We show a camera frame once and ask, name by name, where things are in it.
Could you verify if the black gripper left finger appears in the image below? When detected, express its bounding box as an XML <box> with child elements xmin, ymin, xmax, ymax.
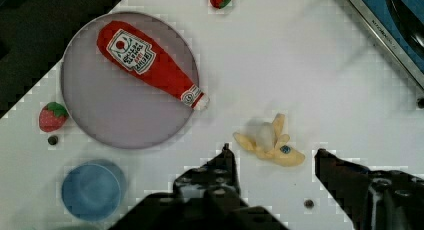
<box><xmin>173</xmin><ymin>143</ymin><xmax>241</xmax><ymax>202</ymax></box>

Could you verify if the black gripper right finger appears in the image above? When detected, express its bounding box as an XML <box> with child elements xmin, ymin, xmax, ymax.
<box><xmin>314</xmin><ymin>149</ymin><xmax>424</xmax><ymax>230</ymax></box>

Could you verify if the yellow plush peeled banana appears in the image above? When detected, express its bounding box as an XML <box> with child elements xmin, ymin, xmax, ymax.
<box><xmin>233</xmin><ymin>113</ymin><xmax>305</xmax><ymax>167</ymax></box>

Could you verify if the blue plastic cup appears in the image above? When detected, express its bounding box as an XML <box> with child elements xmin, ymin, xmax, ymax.
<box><xmin>61</xmin><ymin>159</ymin><xmax>127</xmax><ymax>222</ymax></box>

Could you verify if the lavender round plate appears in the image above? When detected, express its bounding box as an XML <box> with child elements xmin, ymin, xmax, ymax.
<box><xmin>60</xmin><ymin>12</ymin><xmax>199</xmax><ymax>149</ymax></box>

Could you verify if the red plush ketchup bottle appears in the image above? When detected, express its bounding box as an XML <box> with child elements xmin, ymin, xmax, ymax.
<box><xmin>96</xmin><ymin>21</ymin><xmax>210</xmax><ymax>111</ymax></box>

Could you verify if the light red plush strawberry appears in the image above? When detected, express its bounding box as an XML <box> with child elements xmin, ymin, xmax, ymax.
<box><xmin>38</xmin><ymin>102</ymin><xmax>69</xmax><ymax>132</ymax></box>

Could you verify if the silver toaster oven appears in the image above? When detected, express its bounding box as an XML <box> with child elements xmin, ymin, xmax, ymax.
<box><xmin>346</xmin><ymin>0</ymin><xmax>424</xmax><ymax>88</ymax></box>

